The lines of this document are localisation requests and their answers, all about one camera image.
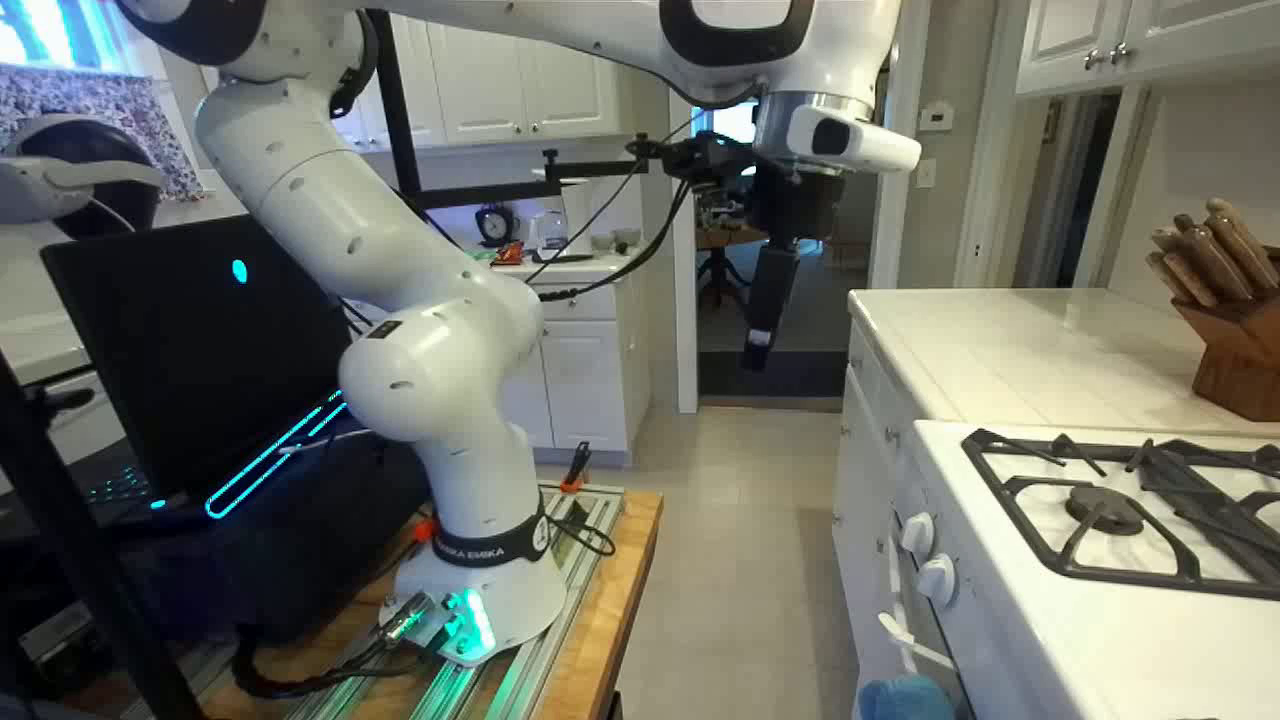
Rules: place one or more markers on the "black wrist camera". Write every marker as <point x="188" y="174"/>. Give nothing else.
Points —
<point x="709" y="157"/>

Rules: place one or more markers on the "black stove grate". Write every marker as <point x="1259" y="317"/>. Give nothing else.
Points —
<point x="1156" y="515"/>

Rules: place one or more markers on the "wooden knife block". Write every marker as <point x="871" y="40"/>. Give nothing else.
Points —
<point x="1225" y="281"/>

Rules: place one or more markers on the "white stove knob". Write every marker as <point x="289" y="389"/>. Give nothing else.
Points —
<point x="937" y="576"/>
<point x="918" y="532"/>

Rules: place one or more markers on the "white base cabinet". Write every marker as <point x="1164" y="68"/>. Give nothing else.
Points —
<point x="588" y="371"/>

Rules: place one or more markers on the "white gas stove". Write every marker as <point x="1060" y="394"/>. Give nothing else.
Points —
<point x="1040" y="645"/>

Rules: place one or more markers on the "white counter cabinet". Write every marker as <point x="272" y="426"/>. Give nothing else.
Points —
<point x="1047" y="359"/>

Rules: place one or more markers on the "blue towel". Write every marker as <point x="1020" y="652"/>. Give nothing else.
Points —
<point x="906" y="699"/>

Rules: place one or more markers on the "black laptop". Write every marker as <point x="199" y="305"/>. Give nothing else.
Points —
<point x="215" y="345"/>

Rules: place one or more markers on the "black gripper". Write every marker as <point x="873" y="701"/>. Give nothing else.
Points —
<point x="785" y="204"/>

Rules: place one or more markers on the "white upper cabinet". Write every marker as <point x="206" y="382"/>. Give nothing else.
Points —
<point x="1074" y="47"/>

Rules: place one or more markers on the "black white headset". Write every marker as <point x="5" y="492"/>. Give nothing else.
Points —
<point x="79" y="174"/>

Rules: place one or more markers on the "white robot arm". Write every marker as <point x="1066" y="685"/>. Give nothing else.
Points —
<point x="450" y="331"/>

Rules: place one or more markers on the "wooden cart top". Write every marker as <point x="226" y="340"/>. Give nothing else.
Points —
<point x="570" y="675"/>

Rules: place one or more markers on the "white oven door handle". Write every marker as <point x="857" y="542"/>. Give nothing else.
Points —
<point x="911" y="645"/>

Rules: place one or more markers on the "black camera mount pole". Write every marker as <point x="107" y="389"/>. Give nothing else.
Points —
<point x="479" y="90"/>

